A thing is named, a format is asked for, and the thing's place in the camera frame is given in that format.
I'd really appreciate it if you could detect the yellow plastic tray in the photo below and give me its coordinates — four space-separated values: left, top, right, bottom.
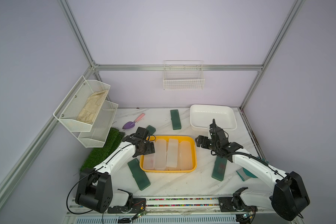
140 135 197 173

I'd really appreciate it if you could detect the green pencil case back angled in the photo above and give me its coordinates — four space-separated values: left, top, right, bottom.
146 125 156 135

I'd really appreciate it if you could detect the clear pencil case pink pen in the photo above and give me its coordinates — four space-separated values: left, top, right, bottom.
142 154 155 170

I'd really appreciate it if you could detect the white plastic storage box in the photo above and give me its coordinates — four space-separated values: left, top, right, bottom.
189 105 237 131

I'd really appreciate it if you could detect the green pencil case back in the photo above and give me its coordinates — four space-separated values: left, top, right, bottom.
170 109 182 130

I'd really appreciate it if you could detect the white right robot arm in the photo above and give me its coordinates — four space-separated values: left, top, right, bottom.
203 121 310 221

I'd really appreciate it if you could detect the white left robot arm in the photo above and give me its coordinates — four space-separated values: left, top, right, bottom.
75 127 155 213

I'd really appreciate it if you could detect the purple pink garden trowel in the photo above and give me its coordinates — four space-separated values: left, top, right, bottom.
122 113 145 130

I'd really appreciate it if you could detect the green artificial grass mat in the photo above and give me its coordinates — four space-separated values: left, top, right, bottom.
79 128 126 173

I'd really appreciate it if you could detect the beige cloth in shelf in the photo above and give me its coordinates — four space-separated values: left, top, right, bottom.
77 90 108 125

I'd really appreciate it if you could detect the white mesh two-tier shelf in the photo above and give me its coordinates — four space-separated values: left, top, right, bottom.
53 76 118 148

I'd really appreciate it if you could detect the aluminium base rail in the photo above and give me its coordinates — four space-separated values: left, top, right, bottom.
63 196 287 224

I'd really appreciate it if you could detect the white wire wall basket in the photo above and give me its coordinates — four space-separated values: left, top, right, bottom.
163 60 205 91

